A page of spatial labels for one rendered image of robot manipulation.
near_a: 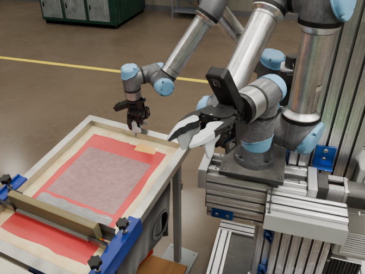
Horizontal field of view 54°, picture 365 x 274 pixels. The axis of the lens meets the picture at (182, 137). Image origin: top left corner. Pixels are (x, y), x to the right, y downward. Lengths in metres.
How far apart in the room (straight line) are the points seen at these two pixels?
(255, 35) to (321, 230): 0.66
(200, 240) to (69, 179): 1.35
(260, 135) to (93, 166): 0.94
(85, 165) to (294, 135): 0.94
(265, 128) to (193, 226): 1.97
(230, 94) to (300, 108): 0.43
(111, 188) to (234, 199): 0.51
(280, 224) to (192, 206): 1.73
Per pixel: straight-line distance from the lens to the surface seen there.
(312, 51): 1.05
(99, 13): 7.60
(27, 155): 3.81
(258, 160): 1.27
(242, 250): 2.40
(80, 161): 1.70
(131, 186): 1.52
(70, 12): 7.93
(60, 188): 1.60
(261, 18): 1.03
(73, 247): 1.39
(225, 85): 0.70
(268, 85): 0.85
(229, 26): 1.64
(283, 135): 1.16
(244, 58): 0.98
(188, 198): 3.01
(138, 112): 1.63
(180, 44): 1.44
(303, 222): 1.26
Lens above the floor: 2.03
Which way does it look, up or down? 33 degrees down
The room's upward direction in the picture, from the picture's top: straight up
